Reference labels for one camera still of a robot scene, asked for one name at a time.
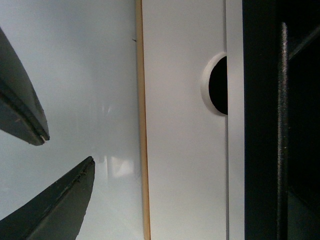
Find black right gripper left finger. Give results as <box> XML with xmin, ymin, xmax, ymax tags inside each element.
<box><xmin>0</xmin><ymin>31</ymin><xmax>50</xmax><ymax>146</ymax></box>

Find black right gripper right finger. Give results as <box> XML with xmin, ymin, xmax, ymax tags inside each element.
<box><xmin>0</xmin><ymin>156</ymin><xmax>95</xmax><ymax>240</ymax></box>

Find white front wooden drawer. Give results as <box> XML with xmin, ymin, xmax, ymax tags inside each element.
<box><xmin>142</xmin><ymin>0</ymin><xmax>245</xmax><ymax>240</ymax></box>

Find wooden drawer cabinet box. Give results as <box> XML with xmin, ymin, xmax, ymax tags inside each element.
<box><xmin>135</xmin><ymin>0</ymin><xmax>151</xmax><ymax>240</ymax></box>

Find black metal drawer handle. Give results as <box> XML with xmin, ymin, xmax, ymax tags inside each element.
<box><xmin>241</xmin><ymin>0</ymin><xmax>320</xmax><ymax>240</ymax></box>

